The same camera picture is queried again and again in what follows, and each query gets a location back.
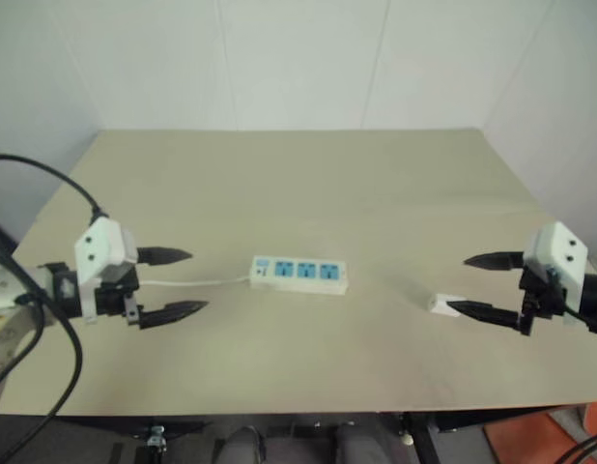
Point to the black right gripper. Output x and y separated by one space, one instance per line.
540 296

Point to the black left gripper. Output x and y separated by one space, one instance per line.
116 296

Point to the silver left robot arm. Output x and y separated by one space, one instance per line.
62 292

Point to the white plug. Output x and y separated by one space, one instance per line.
441 303

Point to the white power strip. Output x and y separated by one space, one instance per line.
298 274

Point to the small metal clamp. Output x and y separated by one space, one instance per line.
156 433

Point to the orange floor mat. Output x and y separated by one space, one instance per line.
520 435

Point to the dark grey rounded shape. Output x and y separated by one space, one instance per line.
243 445

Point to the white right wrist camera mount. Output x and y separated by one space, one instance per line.
560 258

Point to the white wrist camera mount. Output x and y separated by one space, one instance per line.
560 258
98 246

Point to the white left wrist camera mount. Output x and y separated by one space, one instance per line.
98 246

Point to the black table frame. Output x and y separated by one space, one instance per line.
420 440

